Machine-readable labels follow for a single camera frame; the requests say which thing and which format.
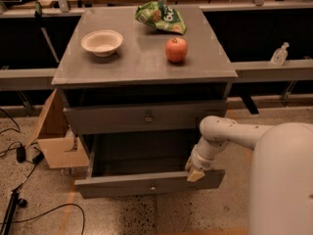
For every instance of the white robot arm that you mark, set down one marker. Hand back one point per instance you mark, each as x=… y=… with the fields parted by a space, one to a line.
x=281 y=171

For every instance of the red apple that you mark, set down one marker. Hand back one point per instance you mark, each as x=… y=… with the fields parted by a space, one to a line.
x=176 y=49

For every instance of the grey drawer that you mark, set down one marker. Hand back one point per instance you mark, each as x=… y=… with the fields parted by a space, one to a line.
x=142 y=163
x=141 y=117

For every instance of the black power adapter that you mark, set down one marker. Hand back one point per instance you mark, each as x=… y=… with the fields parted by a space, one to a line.
x=21 y=156

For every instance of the white paper bowl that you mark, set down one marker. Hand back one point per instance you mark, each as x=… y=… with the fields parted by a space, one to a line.
x=102 y=43

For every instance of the brown cardboard box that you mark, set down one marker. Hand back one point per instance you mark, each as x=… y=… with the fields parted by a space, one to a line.
x=60 y=146

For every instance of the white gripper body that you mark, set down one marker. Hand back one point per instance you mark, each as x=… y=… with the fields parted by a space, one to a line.
x=200 y=162

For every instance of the grey metal rail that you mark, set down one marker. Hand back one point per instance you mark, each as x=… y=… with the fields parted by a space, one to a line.
x=40 y=79

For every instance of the grey top drawer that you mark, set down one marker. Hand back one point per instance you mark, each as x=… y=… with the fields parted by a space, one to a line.
x=141 y=117

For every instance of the grey wooden drawer cabinet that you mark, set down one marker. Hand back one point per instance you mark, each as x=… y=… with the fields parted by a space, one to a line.
x=138 y=72

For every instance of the green chip bag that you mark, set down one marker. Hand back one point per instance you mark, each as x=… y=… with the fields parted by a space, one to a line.
x=161 y=16

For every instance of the black tripod leg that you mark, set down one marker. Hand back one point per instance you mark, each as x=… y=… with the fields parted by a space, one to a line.
x=15 y=201

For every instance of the clear sanitizer bottle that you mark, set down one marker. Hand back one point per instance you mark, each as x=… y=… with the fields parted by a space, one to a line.
x=280 y=55

